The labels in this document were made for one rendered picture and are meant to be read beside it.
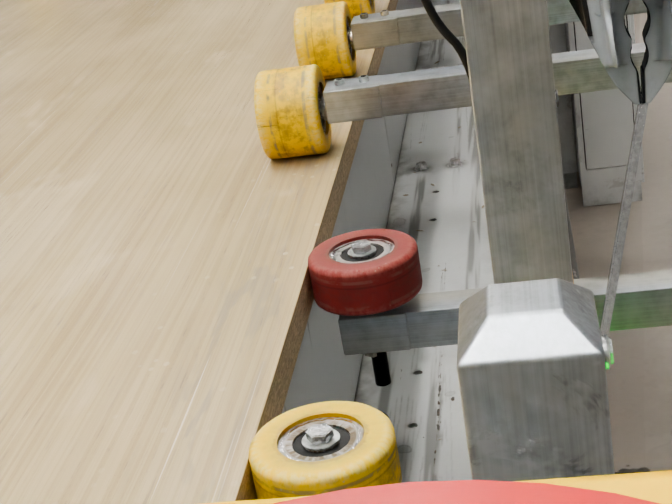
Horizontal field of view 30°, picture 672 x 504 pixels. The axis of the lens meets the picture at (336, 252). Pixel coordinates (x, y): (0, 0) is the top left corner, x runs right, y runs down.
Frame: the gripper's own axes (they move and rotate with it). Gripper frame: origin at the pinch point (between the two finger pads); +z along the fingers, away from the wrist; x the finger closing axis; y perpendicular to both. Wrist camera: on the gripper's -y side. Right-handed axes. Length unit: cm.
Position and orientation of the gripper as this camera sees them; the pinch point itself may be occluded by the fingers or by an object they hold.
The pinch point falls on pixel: (639, 80)
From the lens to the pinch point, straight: 84.6
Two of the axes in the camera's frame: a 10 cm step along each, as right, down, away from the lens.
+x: 9.8, -1.0, -1.6
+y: -1.1, 4.1, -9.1
